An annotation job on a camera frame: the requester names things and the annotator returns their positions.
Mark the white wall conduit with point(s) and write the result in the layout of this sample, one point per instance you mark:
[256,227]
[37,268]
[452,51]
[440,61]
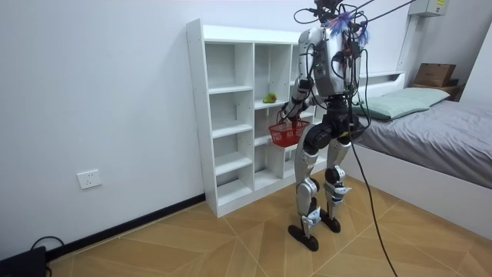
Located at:
[406,44]

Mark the robot legs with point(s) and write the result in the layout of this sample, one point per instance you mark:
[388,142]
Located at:
[307,192]

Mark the red plastic basket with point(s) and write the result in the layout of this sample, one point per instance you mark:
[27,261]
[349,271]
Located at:
[286,134]

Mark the white cubby shelf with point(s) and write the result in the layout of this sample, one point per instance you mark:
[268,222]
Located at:
[230,115]

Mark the brown cardboard box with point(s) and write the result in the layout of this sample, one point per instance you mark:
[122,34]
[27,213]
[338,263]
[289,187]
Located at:
[434,75]

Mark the robot body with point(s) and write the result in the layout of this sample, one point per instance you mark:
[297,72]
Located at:
[328,65]

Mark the green pear soft toy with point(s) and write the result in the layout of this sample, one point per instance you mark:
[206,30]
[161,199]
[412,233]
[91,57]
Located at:
[270,98]

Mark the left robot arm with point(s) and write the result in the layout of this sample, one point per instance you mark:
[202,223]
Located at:
[306,57]

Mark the black box on floor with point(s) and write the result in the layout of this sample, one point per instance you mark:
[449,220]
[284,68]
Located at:
[23,263]

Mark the white wall socket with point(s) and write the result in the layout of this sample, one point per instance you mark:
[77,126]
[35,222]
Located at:
[89,179]

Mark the light green pillow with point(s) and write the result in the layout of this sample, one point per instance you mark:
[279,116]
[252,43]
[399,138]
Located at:
[399,102]

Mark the grey bed with white frame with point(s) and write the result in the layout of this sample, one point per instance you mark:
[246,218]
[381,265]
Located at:
[442,146]

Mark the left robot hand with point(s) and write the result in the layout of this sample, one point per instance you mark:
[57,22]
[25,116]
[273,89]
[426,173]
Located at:
[287,114]

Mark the grey wall box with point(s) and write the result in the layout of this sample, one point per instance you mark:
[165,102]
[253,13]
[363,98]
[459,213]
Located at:
[427,7]

